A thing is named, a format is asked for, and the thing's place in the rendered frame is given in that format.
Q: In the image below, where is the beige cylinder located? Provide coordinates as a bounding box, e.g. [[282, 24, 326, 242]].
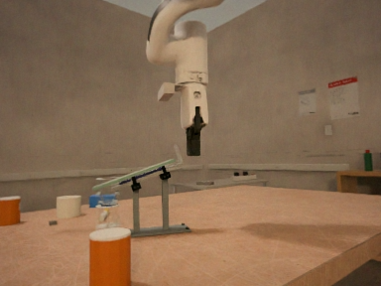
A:
[[57, 196, 80, 218]]

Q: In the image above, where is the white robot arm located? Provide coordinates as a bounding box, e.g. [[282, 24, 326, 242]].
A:
[[146, 0, 224, 101]]

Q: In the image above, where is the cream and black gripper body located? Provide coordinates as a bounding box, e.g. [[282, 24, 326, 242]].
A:
[[178, 84, 208, 129]]

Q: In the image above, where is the blue rectangular block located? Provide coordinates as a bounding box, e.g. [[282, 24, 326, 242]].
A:
[[89, 195, 96, 209]]

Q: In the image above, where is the clear glass vial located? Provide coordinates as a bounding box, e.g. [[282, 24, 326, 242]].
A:
[[95, 205, 120, 230]]

